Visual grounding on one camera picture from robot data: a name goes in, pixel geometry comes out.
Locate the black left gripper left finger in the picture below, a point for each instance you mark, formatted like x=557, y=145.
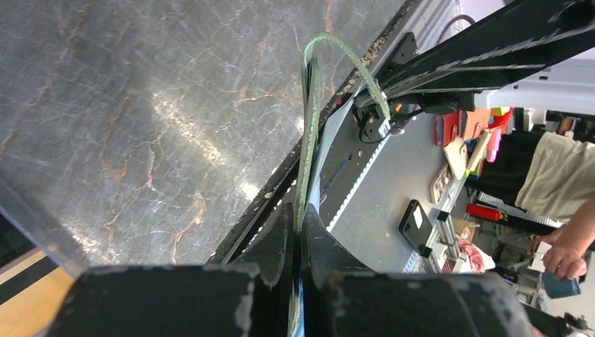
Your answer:
x=247, y=297

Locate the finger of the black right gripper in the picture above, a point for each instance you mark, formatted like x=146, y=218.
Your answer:
x=516, y=41

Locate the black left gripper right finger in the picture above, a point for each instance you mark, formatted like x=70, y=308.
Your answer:
x=344, y=297

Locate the green card holder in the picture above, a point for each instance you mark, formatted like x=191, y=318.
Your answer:
x=310, y=92

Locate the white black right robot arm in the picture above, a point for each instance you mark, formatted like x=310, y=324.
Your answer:
x=567, y=86

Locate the red card holder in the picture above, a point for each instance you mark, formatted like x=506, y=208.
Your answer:
x=446, y=128

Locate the clear tray with cards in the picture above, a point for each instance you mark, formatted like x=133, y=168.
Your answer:
x=37, y=269

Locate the bystander hand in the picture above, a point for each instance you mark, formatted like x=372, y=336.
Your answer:
x=563, y=260

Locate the black smartphone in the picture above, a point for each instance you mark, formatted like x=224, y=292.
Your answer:
x=416, y=228

